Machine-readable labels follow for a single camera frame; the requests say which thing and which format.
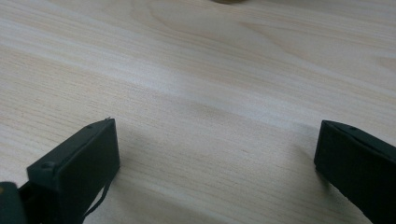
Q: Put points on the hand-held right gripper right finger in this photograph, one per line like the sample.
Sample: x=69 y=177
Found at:
x=358 y=168

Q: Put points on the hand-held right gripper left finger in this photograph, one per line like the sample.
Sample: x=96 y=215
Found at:
x=77 y=168

